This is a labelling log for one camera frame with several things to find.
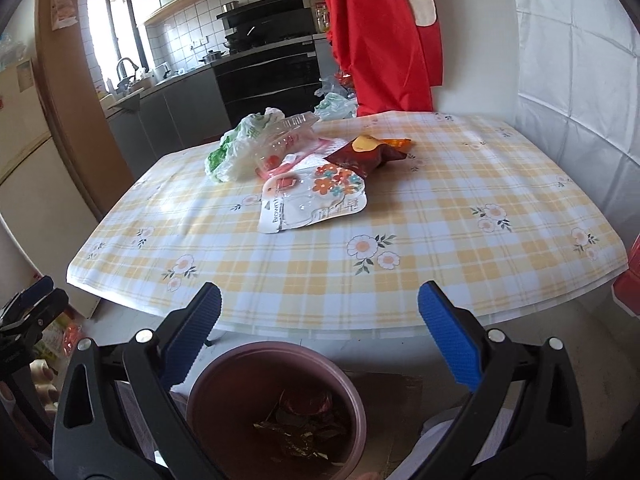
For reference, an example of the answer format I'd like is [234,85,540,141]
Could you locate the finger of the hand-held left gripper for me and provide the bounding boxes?
[0,289,69,341]
[0,276,55,318]

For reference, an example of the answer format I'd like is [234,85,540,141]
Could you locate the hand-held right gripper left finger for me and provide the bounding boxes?
[52,282,223,480]

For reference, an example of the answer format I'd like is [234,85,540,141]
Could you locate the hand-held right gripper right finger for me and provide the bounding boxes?
[419,281,586,480]

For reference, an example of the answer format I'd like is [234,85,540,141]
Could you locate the maroon plastic bin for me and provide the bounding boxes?
[186,341,368,479]

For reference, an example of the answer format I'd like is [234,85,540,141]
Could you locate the red packet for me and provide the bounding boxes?
[277,390,336,417]

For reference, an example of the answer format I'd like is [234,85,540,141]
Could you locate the gold foil wrapper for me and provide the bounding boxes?
[252,417,333,461]

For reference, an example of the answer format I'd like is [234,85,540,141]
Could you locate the white floral plastic package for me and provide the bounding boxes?
[257,162,370,235]

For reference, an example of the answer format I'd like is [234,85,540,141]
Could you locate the green white plastic bag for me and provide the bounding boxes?
[205,106,288,183]

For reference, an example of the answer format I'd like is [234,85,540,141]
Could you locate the orange foil packet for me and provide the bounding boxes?
[377,137,414,156]

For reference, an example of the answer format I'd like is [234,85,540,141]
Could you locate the brown snack wrapper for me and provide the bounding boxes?
[324,135,407,178]

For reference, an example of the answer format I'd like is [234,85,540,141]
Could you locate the pile of colourful packets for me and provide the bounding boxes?
[30,310,82,411]

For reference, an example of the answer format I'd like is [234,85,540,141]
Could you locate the person's leg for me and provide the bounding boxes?
[417,405,506,467]

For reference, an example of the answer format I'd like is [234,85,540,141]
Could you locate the cardboard sheet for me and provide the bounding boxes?
[345,370,427,462]

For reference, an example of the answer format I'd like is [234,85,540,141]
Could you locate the yellow checked floral tablecloth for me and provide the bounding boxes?
[66,110,630,333]

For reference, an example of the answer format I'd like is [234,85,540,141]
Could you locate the beige refrigerator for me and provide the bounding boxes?
[0,57,99,281]

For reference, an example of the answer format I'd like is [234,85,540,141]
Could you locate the red plastic object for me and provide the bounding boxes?
[612,232,640,318]

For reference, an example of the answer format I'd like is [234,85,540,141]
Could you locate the grey kitchen base cabinets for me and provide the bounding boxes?
[100,67,226,177]

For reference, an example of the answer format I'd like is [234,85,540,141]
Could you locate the steel kitchen faucet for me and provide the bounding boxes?
[116,57,139,87]

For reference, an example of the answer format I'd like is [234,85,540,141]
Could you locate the clear plastic bag bundle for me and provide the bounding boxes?
[0,32,32,69]

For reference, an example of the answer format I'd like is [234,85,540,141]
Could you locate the black stove oven unit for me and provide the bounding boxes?
[210,35,323,127]

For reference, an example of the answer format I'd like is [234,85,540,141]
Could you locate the white green plastic bags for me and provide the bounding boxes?
[313,77,359,120]

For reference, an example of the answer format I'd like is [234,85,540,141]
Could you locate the kitchen window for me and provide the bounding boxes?
[85,0,149,92]

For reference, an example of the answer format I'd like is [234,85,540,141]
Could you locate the red hanging garment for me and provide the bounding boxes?
[316,0,445,117]

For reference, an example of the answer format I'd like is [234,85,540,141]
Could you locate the black range hood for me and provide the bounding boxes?
[216,0,311,37]

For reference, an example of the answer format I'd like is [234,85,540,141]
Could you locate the wooden door frame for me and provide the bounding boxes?
[37,0,135,221]

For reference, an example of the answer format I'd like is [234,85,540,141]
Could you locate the paper packet on door frame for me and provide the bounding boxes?
[50,0,80,31]

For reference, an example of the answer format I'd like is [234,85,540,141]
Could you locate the white plastic wall sheet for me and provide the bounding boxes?
[507,0,640,271]

